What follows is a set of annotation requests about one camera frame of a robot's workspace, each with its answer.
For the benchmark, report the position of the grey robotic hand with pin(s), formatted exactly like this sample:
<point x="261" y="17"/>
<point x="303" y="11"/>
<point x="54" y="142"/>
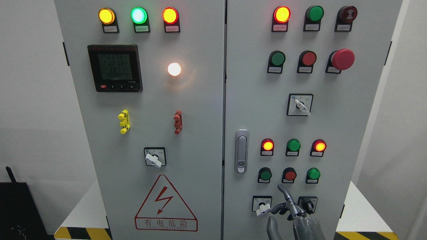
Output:
<point x="305" y="226"/>

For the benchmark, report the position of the green push button lower right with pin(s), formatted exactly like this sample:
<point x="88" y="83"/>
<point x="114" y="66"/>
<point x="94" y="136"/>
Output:
<point x="312" y="176"/>

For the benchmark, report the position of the red push button lower middle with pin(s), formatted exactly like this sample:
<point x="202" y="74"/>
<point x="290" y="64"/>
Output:
<point x="289" y="175"/>

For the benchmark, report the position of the green start button lower left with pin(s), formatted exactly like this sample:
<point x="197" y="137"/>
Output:
<point x="264" y="175"/>

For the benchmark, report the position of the red push button upper row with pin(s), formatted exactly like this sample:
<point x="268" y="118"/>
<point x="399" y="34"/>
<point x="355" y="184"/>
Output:
<point x="306" y="62"/>

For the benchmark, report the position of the green push button upper row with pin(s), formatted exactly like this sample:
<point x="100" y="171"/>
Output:
<point x="276" y="62"/>

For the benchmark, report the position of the red emergency stop mushroom button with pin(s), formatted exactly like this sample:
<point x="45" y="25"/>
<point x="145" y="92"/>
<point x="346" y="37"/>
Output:
<point x="340" y="60"/>

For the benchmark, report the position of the red indicator light lower right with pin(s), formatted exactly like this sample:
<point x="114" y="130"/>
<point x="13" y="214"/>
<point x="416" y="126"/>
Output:
<point x="318" y="148"/>

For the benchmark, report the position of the red indicator light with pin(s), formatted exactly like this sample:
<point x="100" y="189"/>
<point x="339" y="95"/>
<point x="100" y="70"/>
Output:
<point x="318" y="148"/>
<point x="171" y="21"/>
<point x="267" y="147"/>
<point x="280" y="19"/>

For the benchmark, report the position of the green indicator light lower middle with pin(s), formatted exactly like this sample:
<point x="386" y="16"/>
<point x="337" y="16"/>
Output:
<point x="293" y="147"/>

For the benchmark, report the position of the green indicator light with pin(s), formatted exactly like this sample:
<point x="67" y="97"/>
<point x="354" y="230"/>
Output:
<point x="293" y="147"/>
<point x="140" y="20"/>
<point x="313" y="17"/>

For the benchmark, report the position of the red indicator light lower left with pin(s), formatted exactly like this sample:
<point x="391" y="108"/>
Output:
<point x="267" y="147"/>

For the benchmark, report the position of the red electrical danger warning sticker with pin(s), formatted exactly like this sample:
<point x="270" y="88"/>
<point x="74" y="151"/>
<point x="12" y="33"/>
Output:
<point x="164" y="209"/>

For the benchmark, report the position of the grey right cabinet door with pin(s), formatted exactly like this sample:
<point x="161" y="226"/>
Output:
<point x="257" y="101"/>

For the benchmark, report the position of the grey cabinet door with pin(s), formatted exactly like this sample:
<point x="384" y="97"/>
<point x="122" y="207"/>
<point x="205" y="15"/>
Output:
<point x="257" y="101"/>
<point x="194" y="156"/>

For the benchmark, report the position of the red plastic terminal clip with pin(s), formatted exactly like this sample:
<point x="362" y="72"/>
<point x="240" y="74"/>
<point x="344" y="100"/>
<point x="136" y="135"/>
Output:
<point x="178" y="122"/>

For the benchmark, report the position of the white glowing indicator light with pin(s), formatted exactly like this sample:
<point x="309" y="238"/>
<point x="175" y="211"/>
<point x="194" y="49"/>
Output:
<point x="174" y="69"/>

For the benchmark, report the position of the yellow plastic terminal clip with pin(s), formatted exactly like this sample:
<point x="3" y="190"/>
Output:
<point x="124" y="121"/>

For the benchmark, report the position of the green indicator light top right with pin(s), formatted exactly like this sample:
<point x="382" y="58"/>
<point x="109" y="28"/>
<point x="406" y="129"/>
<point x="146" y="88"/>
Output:
<point x="313" y="17"/>

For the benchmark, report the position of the red indicator light top right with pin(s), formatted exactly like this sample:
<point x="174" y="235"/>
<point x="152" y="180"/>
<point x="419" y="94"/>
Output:
<point x="280" y="19"/>

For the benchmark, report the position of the white platform with hazard stripes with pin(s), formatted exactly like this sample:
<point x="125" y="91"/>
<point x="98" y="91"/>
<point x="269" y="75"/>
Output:
<point x="359" y="220"/>

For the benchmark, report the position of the dark red buzzer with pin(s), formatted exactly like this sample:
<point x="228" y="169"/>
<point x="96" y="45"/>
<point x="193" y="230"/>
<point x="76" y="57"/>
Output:
<point x="345" y="17"/>

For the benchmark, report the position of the grey left cabinet door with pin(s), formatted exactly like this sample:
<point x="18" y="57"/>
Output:
<point x="194" y="156"/>

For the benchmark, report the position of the black digital power meter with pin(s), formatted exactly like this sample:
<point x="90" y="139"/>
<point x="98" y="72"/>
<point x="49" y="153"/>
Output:
<point x="115" y="68"/>

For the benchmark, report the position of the red indicator light top left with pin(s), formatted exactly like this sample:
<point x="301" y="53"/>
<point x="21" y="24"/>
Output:
<point x="171" y="21"/>

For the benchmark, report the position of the green indicator light top left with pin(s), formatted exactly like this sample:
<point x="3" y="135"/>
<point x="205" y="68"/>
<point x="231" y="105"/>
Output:
<point x="140" y="20"/>

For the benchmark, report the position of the black box with antenna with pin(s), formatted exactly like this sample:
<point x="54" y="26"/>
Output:
<point x="19" y="217"/>

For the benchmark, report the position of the yellow indicator light top left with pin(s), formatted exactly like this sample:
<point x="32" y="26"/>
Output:
<point x="108" y="19"/>

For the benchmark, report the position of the black rotary knob switch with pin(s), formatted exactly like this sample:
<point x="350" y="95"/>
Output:
<point x="308" y="203"/>

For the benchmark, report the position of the white selector switch lower right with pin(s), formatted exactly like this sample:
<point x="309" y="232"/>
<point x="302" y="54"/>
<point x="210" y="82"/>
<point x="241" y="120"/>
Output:
<point x="261" y="204"/>

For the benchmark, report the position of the white selector switch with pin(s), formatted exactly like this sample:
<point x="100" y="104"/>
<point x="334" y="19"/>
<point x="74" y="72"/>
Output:
<point x="261" y="204"/>
<point x="300" y="104"/>

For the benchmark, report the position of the silver cabinet door handle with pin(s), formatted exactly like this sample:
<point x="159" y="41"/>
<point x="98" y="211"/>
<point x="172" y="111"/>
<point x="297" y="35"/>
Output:
<point x="241" y="154"/>

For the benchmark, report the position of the white selector switch upper right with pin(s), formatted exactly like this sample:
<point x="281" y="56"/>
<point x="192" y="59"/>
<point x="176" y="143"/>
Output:
<point x="300" y="104"/>

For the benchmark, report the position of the white selector switch left door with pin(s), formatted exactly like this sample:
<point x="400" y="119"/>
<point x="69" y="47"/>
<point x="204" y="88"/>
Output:
<point x="155" y="156"/>

